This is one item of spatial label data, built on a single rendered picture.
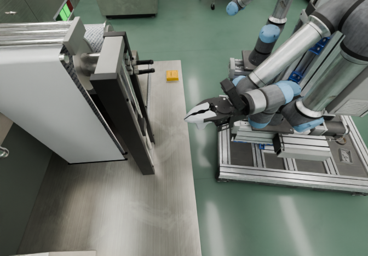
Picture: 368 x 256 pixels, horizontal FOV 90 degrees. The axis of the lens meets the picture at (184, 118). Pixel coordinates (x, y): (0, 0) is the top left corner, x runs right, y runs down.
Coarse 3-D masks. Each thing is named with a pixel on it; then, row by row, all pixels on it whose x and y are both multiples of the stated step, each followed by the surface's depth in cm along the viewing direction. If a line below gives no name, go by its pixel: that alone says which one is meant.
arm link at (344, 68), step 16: (352, 16) 52; (352, 32) 53; (352, 48) 54; (336, 64) 60; (352, 64) 57; (320, 80) 67; (336, 80) 62; (304, 96) 77; (320, 96) 69; (288, 112) 85; (304, 112) 77; (320, 112) 76; (304, 128) 79
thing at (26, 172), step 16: (16, 128) 66; (16, 144) 65; (32, 144) 72; (0, 160) 59; (16, 160) 65; (32, 160) 72; (48, 160) 81; (0, 176) 58; (16, 176) 64; (32, 176) 71; (0, 192) 58; (16, 192) 64; (32, 192) 71; (0, 208) 58; (16, 208) 63; (0, 224) 57; (16, 224) 63; (0, 240) 57; (16, 240) 63
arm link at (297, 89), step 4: (284, 80) 90; (288, 80) 90; (292, 84) 88; (296, 84) 88; (292, 88) 86; (296, 88) 86; (300, 88) 86; (296, 92) 84; (300, 92) 85; (296, 96) 85; (300, 96) 85; (292, 100) 84; (280, 108) 88; (280, 112) 90
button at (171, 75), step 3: (168, 72) 111; (171, 72) 111; (174, 72) 111; (177, 72) 111; (168, 75) 109; (171, 75) 109; (174, 75) 109; (177, 75) 109; (168, 78) 108; (171, 78) 108; (174, 78) 108; (177, 78) 109
